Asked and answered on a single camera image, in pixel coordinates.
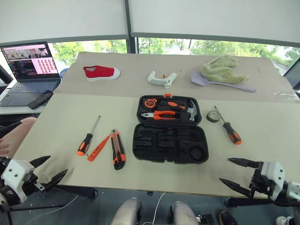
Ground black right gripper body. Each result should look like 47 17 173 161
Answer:
249 161 274 195

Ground light beige paper table sheet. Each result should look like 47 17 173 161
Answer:
13 92 300 199

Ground thin white floor wire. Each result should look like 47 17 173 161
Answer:
24 194 79 225

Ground orange black utility knife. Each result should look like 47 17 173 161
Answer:
110 129 127 171

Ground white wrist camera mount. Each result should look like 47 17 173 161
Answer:
260 160 287 202
0 158 35 204

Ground white glue gun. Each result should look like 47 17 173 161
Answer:
147 70 178 90

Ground silver right robot leg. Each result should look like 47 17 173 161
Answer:
170 201 200 225

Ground orange black tape measure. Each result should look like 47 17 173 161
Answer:
143 98 158 110

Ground white floor cable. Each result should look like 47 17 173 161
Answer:
142 192 166 225

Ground black electrical tape roll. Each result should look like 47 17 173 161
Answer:
206 110 222 123

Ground dark window frame post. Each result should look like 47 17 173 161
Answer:
123 0 139 54

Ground clear plastic film scrap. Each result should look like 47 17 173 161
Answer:
273 90 298 99

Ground flat black phone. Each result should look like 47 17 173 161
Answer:
26 90 54 110

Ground dark grey slanted panel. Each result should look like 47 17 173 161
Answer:
283 63 300 90

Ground black floor device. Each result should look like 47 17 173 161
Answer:
196 213 215 225

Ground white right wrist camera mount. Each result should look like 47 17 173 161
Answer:
260 160 287 202

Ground orange voltage tester pen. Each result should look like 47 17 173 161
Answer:
87 134 111 162

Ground orange handled pliers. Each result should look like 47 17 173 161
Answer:
140 110 177 121

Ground person bare knee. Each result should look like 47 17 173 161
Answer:
0 116 38 160

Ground long shaft orange black screwdriver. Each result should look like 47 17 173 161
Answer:
76 115 102 157

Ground purple silicone spatula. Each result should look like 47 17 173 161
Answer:
190 70 257 93

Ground black table foot bar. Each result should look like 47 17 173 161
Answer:
224 196 300 208
53 185 98 200

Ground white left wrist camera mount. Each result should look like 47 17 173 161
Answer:
0 158 35 204

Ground black tool case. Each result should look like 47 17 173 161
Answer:
132 93 210 165

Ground claw hammer orange black handle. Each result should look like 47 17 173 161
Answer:
159 98 197 122

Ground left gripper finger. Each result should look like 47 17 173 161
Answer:
29 155 51 168
43 169 69 192

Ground pale green towel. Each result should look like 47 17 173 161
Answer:
201 54 249 85

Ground red canvas shoe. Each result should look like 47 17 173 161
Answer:
83 66 121 82

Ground narrow white roller blind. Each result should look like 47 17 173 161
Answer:
0 0 129 45

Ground black shoe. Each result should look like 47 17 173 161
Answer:
219 210 239 225

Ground white shoe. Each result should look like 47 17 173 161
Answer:
275 215 293 225

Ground brown paper table sheet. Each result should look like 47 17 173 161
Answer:
53 51 300 104

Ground wide white roller blind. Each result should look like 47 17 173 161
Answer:
128 0 300 47

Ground silver robot leg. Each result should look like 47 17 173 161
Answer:
170 201 200 225
110 198 143 225

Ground open dark laptop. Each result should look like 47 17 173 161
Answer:
0 41 62 107

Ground silver left robot leg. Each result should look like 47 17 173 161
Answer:
110 198 143 225

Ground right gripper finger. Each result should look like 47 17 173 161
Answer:
227 158 261 169
219 178 252 198

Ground short shaft orange black screwdriver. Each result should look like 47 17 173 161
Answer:
213 105 243 145

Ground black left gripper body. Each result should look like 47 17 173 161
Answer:
22 172 45 195

